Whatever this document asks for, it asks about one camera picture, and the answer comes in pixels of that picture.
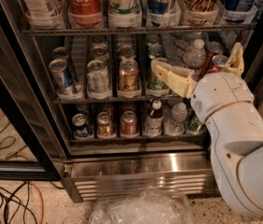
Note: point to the blue pepsi can shelf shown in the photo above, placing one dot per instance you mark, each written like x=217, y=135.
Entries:
x=82, y=128
x=62, y=76

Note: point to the left glass fridge door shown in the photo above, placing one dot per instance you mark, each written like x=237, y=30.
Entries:
x=24, y=143

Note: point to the green can bottom shelf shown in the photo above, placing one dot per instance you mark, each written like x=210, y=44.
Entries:
x=194, y=126

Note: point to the clear plastic bag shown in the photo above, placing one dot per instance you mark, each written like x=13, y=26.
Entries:
x=151, y=206

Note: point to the red Coca-Cola can middle shelf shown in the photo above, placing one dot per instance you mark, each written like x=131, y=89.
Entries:
x=217, y=63

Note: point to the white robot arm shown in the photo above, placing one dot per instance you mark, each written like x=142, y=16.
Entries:
x=237, y=156

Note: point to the gold can bottom shelf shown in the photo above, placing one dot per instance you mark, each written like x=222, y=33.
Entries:
x=105, y=125

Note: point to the red Coca-Cola can top shelf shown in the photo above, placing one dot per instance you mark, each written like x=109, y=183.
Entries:
x=86, y=12

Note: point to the blue Pepsi can middle shelf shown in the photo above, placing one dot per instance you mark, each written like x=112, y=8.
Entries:
x=62, y=76

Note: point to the brown juice bottle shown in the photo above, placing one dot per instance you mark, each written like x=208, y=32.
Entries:
x=153, y=118

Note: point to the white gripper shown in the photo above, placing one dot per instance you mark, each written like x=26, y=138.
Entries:
x=221, y=94

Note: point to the gold soda can middle shelf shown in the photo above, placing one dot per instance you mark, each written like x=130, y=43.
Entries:
x=128, y=76

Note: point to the water bottle middle shelf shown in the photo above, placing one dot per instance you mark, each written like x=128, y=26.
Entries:
x=195, y=55

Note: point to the blue Pepsi can bottom shelf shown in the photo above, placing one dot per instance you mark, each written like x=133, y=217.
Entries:
x=82, y=128

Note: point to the green soda can middle shelf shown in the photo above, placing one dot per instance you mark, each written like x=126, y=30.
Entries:
x=154, y=83

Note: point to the clear water bottle top shelf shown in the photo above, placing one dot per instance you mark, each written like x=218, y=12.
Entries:
x=45, y=14

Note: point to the stainless steel fridge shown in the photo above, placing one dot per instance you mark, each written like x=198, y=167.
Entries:
x=123, y=165

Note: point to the water bottle bottom shelf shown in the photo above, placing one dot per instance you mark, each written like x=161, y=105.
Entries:
x=175, y=118

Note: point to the silver diet cola can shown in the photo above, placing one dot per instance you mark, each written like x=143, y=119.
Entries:
x=98, y=76

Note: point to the red can bottom shelf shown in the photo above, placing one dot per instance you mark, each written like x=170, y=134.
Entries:
x=129, y=123

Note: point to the red coca-cola can shelf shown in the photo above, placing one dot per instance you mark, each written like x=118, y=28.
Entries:
x=217, y=63
x=86, y=12

